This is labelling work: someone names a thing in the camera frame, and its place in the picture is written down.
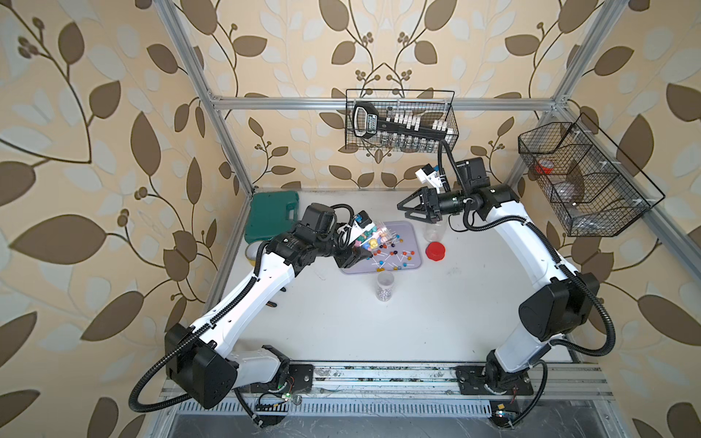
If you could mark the clear jar dark beads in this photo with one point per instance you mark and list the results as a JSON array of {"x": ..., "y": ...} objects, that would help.
[{"x": 385, "y": 286}]

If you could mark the lilac plastic tray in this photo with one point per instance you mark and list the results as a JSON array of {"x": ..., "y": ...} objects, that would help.
[{"x": 397, "y": 227}]

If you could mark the clear candy jar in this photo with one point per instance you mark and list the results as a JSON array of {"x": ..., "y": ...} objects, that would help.
[{"x": 434, "y": 232}]

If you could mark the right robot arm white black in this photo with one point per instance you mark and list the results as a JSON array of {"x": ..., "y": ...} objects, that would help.
[{"x": 563, "y": 297}]

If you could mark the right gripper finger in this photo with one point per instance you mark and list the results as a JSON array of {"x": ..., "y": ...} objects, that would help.
[
  {"x": 417, "y": 201},
  {"x": 424, "y": 216}
]

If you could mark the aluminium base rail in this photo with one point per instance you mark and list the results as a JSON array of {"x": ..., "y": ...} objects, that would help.
[{"x": 440, "y": 380}]

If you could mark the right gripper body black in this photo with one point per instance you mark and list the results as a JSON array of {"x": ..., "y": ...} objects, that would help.
[{"x": 449, "y": 203}]

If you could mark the green plastic tool case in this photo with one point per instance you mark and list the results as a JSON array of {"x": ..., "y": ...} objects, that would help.
[{"x": 271, "y": 214}]

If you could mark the pile of lollipops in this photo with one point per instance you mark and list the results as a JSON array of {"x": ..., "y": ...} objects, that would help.
[{"x": 402, "y": 254}]

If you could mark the orange black pliers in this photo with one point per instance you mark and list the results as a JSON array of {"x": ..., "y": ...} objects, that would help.
[{"x": 272, "y": 303}]

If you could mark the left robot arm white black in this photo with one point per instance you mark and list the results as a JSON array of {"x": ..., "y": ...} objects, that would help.
[{"x": 197, "y": 357}]

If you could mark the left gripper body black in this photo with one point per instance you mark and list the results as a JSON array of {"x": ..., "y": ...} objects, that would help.
[{"x": 325, "y": 247}]

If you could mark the black wire basket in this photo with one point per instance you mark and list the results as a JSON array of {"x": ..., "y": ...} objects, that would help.
[
  {"x": 596, "y": 188},
  {"x": 435, "y": 103}
]

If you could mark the clear jar colourful candies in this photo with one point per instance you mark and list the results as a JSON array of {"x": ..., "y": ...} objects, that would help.
[{"x": 371, "y": 237}]

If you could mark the black wire basket right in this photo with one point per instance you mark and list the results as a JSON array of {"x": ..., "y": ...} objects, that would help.
[{"x": 596, "y": 188}]

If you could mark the red jar lid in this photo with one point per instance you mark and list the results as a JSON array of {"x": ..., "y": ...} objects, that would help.
[{"x": 435, "y": 251}]

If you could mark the red item in basket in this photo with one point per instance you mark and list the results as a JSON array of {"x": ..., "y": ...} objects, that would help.
[{"x": 544, "y": 167}]

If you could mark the black socket set rail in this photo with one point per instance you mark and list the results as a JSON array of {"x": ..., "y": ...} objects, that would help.
[{"x": 369, "y": 119}]

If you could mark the black wire basket centre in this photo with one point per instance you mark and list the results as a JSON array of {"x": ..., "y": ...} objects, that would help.
[{"x": 435, "y": 103}]

